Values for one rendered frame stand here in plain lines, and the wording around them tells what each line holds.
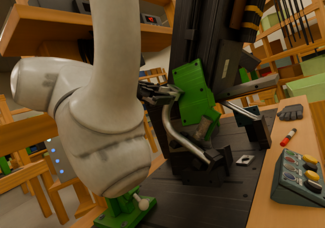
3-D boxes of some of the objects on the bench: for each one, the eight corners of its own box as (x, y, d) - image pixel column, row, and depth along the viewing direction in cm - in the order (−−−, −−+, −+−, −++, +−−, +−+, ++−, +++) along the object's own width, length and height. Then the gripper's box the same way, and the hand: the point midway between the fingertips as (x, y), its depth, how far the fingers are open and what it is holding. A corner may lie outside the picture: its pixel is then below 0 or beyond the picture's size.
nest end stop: (216, 169, 56) (223, 156, 55) (208, 175, 52) (216, 160, 50) (213, 166, 57) (220, 153, 55) (205, 172, 52) (212, 158, 51)
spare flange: (243, 156, 62) (243, 154, 62) (255, 157, 59) (255, 155, 59) (236, 164, 59) (235, 162, 59) (247, 166, 56) (246, 163, 56)
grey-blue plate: (268, 138, 70) (258, 104, 69) (268, 140, 68) (257, 105, 67) (243, 140, 76) (233, 109, 75) (242, 142, 74) (231, 110, 73)
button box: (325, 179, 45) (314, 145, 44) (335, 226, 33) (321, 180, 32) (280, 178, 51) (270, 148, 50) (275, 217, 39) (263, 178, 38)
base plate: (278, 110, 105) (277, 107, 104) (208, 394, 19) (202, 377, 19) (212, 122, 131) (211, 120, 131) (59, 263, 46) (56, 256, 45)
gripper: (143, 92, 40) (197, 96, 58) (109, 63, 48) (164, 75, 66) (131, 120, 42) (186, 115, 60) (101, 88, 51) (156, 92, 69)
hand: (169, 93), depth 61 cm, fingers closed on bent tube, 3 cm apart
